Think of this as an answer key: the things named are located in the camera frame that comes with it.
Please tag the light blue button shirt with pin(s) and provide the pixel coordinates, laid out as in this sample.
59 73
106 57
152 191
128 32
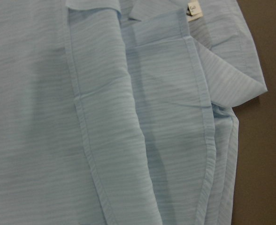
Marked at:
120 112

